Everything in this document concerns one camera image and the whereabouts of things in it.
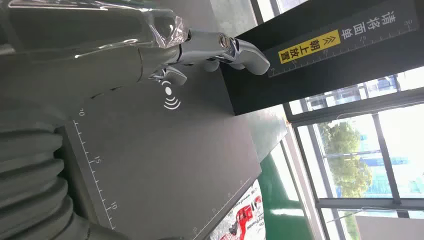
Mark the grey courier bag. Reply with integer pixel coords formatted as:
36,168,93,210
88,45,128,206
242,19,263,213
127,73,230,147
209,178,267,240

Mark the black weighing scale with column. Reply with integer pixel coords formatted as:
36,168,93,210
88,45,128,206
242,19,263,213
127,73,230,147
54,0,424,240

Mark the green conveyor belt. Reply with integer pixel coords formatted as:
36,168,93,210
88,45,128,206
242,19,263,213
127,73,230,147
257,151,316,240

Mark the green tree outside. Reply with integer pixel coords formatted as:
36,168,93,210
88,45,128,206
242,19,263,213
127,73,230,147
316,120,374,200

